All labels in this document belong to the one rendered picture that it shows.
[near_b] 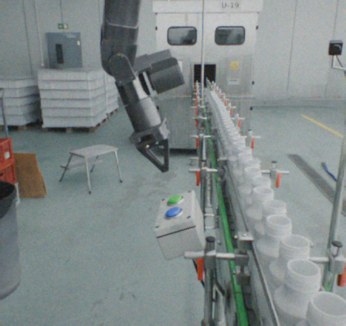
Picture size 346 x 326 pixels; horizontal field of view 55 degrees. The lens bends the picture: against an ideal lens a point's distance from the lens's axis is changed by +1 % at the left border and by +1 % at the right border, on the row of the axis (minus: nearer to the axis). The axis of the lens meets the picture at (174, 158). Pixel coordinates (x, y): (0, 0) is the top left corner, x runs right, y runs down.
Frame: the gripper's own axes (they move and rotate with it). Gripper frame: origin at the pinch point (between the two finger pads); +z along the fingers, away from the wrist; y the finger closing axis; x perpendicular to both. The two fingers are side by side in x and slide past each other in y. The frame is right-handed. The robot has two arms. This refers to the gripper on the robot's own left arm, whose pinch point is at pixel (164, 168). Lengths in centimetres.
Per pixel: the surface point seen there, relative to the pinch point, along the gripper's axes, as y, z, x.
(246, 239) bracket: -15.8, 11.4, -11.6
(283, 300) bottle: -31.1, 11.2, -13.8
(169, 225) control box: -10.1, 7.9, 1.1
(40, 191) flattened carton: 246, 53, 181
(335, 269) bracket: -16.3, 20.7, -23.5
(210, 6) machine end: 406, -68, -51
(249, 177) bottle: 4.1, 9.2, -15.8
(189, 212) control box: -7.3, 7.8, -2.9
